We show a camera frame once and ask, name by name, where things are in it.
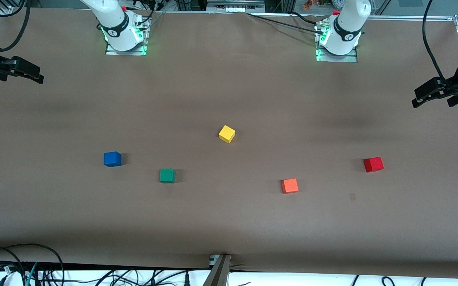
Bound red wooden block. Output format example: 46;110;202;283
363;157;384;173

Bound blue wooden block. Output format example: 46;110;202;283
103;151;122;168

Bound orange wooden block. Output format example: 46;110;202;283
281;178;299;194

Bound green wooden block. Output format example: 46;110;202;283
159;168;176;184

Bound yellow wooden block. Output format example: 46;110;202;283
218;125;236;144

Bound brown table cover sheet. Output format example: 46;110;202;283
0;7;458;278

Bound white side desk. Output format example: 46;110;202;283
0;269;458;286

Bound aluminium arm base plate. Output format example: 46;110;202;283
314;20;359;63
105;16;150;56

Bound black arm base cable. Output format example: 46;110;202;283
126;0;168;29
247;12;319;32
291;11;325;25

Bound black looped cable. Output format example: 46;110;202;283
0;243;65;286

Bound teal cable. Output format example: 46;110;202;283
25;262;39;286

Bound black desk cables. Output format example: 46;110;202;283
38;267;213;286

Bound aluminium camera post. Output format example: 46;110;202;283
203;253;231;286

